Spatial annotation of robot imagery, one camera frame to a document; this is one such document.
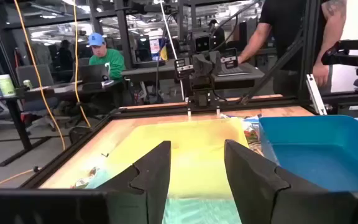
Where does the blue white granola bar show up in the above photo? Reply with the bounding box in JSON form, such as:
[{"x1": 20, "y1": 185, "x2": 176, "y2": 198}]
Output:
[{"x1": 222, "y1": 113, "x2": 262, "y2": 123}]

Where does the brown granola bar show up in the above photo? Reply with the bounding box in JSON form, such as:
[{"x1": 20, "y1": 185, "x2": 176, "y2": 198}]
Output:
[{"x1": 249, "y1": 141, "x2": 264, "y2": 156}]

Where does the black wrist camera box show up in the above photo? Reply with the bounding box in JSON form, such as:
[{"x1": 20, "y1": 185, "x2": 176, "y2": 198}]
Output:
[{"x1": 191, "y1": 31, "x2": 213, "y2": 54}]

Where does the blue yellow flag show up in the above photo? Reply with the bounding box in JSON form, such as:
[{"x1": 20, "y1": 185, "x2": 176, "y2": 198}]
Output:
[{"x1": 159, "y1": 42, "x2": 169, "y2": 62}]

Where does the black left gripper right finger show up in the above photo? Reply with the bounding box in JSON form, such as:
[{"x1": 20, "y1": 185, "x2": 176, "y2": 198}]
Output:
[{"x1": 224, "y1": 139, "x2": 356, "y2": 224}]

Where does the black aluminium station frame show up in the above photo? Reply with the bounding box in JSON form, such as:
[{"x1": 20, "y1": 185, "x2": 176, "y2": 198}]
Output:
[{"x1": 20, "y1": 0, "x2": 358, "y2": 190}]

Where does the blue plastic bin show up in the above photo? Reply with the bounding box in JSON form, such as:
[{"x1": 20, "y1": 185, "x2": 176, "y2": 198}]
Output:
[{"x1": 258, "y1": 114, "x2": 358, "y2": 193}]

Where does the black keyboard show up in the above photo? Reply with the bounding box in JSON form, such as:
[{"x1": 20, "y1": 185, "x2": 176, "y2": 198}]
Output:
[{"x1": 216, "y1": 63, "x2": 252, "y2": 78}]

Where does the black control box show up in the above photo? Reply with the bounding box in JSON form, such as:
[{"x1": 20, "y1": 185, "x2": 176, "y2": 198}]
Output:
[{"x1": 336, "y1": 101, "x2": 358, "y2": 126}]

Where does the grey office chair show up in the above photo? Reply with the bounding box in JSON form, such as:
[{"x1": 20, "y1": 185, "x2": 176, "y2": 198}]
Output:
[{"x1": 14, "y1": 63, "x2": 73, "y2": 133}]

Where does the green red granola bar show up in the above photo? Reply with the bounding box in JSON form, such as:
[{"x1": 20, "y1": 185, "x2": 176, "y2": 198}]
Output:
[{"x1": 242, "y1": 123, "x2": 261, "y2": 144}]

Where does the black office desk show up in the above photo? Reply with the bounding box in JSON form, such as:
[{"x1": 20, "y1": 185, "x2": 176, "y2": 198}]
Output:
[{"x1": 0, "y1": 79, "x2": 126, "y2": 167}]

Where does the yellow plastic bin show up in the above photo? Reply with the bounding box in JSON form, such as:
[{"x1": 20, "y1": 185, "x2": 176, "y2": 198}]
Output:
[{"x1": 104, "y1": 117, "x2": 250, "y2": 200}]

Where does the white hanging cable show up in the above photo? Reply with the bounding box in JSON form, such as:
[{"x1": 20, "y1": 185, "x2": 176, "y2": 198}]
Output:
[{"x1": 159, "y1": 0, "x2": 186, "y2": 102}]

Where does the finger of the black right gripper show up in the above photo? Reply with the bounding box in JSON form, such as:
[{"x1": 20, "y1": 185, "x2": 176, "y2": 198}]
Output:
[
  {"x1": 193, "y1": 54, "x2": 213, "y2": 90},
  {"x1": 209, "y1": 51, "x2": 223, "y2": 82}
]

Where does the person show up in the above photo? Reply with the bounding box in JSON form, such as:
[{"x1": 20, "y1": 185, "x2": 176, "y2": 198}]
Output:
[
  {"x1": 87, "y1": 32, "x2": 127, "y2": 82},
  {"x1": 237, "y1": 0, "x2": 348, "y2": 96},
  {"x1": 57, "y1": 39, "x2": 74, "y2": 72}
]

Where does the yellow hanging cable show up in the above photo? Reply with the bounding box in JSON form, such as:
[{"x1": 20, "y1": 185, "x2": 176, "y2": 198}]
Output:
[
  {"x1": 72, "y1": 0, "x2": 92, "y2": 128},
  {"x1": 0, "y1": 0, "x2": 67, "y2": 189}
]

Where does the grey desk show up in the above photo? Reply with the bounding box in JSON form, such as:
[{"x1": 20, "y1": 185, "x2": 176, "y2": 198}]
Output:
[{"x1": 121, "y1": 60, "x2": 265, "y2": 91}]

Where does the green white granola bar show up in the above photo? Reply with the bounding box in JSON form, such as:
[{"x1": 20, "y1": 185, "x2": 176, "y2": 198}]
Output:
[{"x1": 71, "y1": 166, "x2": 101, "y2": 190}]

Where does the silver aluminium bracket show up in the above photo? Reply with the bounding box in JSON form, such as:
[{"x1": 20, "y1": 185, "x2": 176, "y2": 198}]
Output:
[{"x1": 305, "y1": 73, "x2": 328, "y2": 116}]

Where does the dark laptop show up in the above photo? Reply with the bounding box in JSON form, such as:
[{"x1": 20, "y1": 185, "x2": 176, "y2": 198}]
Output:
[{"x1": 78, "y1": 63, "x2": 111, "y2": 91}]

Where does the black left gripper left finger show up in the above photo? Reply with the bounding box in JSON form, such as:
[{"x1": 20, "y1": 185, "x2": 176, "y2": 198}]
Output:
[{"x1": 95, "y1": 140, "x2": 172, "y2": 224}]

